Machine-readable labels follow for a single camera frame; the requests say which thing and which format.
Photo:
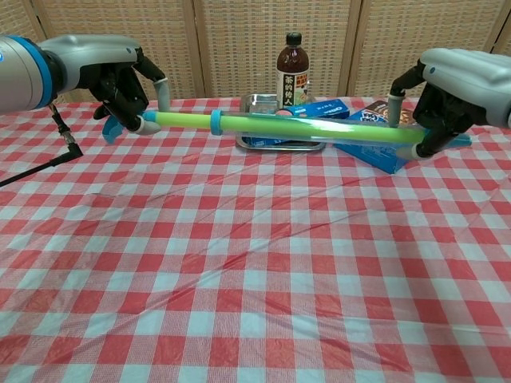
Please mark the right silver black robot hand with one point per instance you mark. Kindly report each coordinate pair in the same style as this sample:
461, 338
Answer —
471, 88

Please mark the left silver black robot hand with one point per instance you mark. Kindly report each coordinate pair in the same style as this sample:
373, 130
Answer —
100, 60

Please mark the large yellow blue syringe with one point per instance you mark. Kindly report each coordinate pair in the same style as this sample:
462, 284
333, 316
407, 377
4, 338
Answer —
279, 127

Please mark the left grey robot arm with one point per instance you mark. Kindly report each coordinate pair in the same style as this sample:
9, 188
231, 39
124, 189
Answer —
20, 72

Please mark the red white checkered tablecloth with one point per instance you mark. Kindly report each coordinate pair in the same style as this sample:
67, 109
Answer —
239, 259

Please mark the blue brown chocolate cookie box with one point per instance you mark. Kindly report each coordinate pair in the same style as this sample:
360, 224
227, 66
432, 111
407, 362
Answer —
371, 155

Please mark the bamboo folding screen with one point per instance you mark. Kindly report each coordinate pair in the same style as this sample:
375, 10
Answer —
239, 40

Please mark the long blue cookie box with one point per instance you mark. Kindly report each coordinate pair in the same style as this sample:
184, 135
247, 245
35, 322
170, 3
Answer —
323, 108

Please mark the rectangular metal tray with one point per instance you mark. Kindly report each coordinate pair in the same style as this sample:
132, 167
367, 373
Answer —
259, 103

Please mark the dark tea bottle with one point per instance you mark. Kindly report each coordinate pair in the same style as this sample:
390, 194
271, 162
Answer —
293, 68

